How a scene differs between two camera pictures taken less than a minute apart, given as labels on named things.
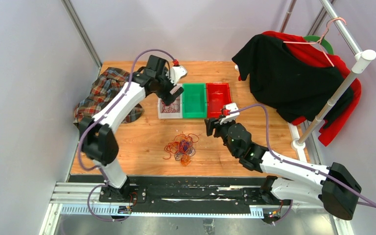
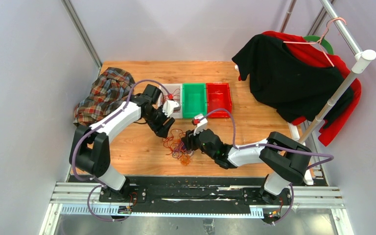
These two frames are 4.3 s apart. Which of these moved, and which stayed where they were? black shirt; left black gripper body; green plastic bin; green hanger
Moved: left black gripper body
Stayed: green hanger; black shirt; green plastic bin
